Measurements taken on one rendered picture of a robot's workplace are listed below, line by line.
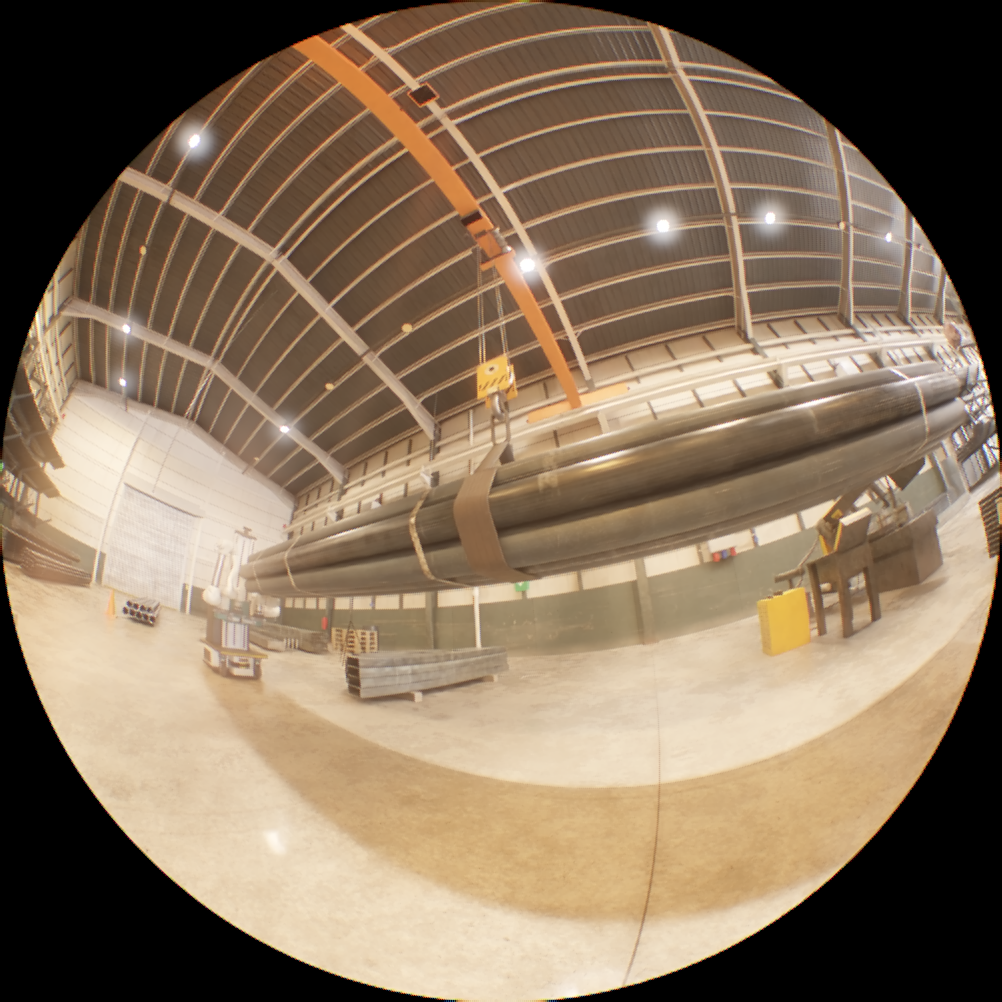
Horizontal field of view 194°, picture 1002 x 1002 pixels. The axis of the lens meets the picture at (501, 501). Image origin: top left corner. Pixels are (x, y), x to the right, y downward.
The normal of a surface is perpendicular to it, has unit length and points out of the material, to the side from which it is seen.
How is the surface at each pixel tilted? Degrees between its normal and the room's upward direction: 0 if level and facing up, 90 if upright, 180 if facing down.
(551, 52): 170
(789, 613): 90
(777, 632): 90
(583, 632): 90
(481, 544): 120
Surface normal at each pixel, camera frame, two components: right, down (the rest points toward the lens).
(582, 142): -0.01, 0.84
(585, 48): 0.14, 0.95
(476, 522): -0.36, 0.15
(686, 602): -0.46, -0.34
